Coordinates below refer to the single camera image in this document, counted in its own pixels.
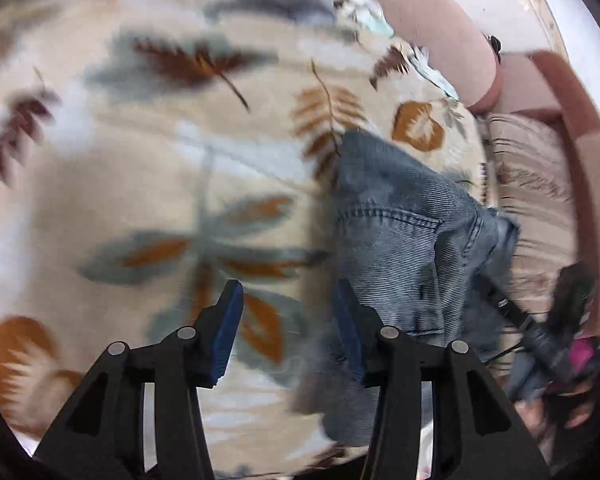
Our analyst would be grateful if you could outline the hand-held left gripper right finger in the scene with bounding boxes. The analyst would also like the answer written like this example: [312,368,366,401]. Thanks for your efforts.
[331,279,552,480]

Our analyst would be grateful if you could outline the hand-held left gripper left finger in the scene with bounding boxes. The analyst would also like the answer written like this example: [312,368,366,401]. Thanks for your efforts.
[32,279,245,480]

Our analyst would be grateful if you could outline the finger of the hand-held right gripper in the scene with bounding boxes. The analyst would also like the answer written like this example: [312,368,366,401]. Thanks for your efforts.
[476,271,537,337]

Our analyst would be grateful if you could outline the blue denim pants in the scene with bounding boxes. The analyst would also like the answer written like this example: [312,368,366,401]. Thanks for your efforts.
[292,130,546,448]

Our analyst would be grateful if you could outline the striped beige patterned cushion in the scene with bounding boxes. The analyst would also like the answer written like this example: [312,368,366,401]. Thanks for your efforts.
[480,112,596,321]

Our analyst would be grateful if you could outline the leaf printed beige blanket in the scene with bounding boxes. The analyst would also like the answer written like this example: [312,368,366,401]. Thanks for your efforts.
[0,0,491,476]

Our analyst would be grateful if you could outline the reddish brown sofa armrest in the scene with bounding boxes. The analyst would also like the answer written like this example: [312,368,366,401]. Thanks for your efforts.
[500,50,600,341]

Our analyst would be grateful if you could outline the white teal crumpled cloth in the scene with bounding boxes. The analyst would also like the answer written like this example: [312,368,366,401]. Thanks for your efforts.
[332,0,396,41]
[410,45,461,101]

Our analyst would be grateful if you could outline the pink sofa backrest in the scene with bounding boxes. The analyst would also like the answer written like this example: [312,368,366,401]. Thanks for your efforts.
[330,0,506,113]

